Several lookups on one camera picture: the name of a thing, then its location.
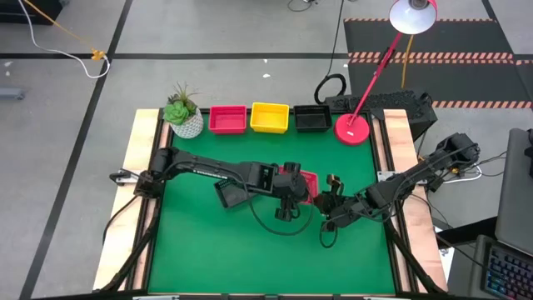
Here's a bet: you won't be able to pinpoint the yellow cord with connector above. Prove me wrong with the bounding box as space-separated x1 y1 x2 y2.
21 0 107 62

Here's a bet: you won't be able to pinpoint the red desk lamp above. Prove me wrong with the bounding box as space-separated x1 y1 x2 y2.
333 0 439 147

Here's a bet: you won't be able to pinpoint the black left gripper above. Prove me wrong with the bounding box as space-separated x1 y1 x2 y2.
272 162 311 222

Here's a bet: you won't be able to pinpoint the black coiled cable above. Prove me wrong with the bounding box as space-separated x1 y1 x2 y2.
313 0 349 106

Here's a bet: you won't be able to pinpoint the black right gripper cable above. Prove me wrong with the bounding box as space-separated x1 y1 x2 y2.
319 220 339 250

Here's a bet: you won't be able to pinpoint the wooden table side plank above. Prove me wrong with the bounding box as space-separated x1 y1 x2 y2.
382 108 449 293
92 108 162 292

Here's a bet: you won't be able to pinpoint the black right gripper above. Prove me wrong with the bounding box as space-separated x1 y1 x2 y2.
315 174 370 229

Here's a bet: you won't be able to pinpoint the white cable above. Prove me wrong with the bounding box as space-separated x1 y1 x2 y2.
16 0 112 80
441 165 483 185

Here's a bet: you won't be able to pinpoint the succulent in white pot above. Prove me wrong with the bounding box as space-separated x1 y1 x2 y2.
162 81 205 140

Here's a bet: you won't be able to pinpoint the grey metal floor bracket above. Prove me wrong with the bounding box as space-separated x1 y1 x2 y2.
0 86 27 102

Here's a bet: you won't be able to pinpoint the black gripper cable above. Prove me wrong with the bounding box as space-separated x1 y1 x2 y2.
319 220 339 250
247 193 316 237

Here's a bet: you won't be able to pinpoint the backlit keyboard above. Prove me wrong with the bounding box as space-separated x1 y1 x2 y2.
481 243 533 300

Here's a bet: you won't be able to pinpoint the black mat hazard stripes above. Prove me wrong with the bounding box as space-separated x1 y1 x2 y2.
343 17 533 110

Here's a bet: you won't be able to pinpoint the black perforated computer case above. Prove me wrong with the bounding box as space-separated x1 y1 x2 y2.
323 90 439 141

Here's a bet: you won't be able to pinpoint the grey laptop lid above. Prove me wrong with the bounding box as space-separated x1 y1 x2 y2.
494 127 533 256

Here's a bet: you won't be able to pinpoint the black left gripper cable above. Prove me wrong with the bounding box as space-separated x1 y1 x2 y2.
247 193 316 237

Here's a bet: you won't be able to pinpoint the yellow hanging cable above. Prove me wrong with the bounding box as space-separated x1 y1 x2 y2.
400 33 416 90

